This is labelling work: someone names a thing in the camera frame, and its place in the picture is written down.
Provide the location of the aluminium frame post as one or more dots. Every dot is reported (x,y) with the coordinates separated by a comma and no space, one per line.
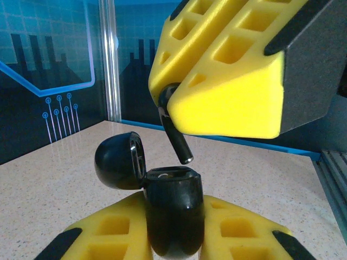
(109,54)

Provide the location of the aluminium frame rail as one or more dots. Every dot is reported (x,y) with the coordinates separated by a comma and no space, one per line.
(336,173)

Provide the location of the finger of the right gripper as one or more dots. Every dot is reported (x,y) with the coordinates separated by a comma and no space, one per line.
(176,48)
(230,108)

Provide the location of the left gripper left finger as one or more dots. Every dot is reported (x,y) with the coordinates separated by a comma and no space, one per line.
(108,238)

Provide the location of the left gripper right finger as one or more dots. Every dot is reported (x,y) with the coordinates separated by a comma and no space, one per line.
(244,238)

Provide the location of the black earbud charging case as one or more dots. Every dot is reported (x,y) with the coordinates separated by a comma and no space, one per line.
(173,211)

